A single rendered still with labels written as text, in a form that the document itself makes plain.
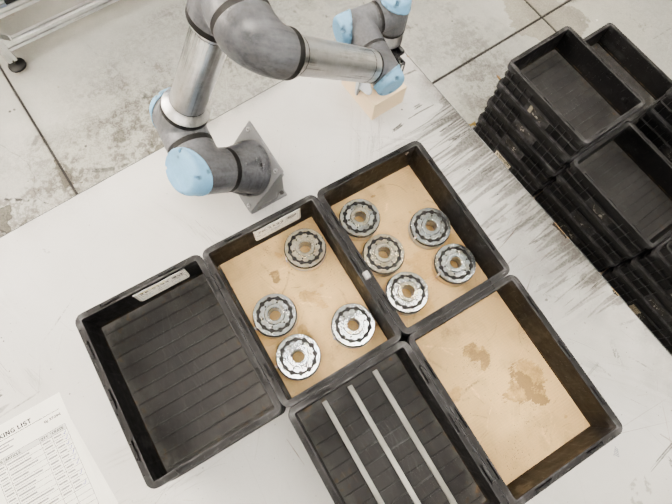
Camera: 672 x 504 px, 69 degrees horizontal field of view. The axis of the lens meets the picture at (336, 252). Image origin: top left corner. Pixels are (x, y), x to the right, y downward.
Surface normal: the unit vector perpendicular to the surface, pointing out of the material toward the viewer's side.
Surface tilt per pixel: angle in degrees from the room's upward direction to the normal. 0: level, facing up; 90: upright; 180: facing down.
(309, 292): 0
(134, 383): 0
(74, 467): 0
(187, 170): 51
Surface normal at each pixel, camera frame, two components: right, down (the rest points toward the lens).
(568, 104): 0.04, -0.31
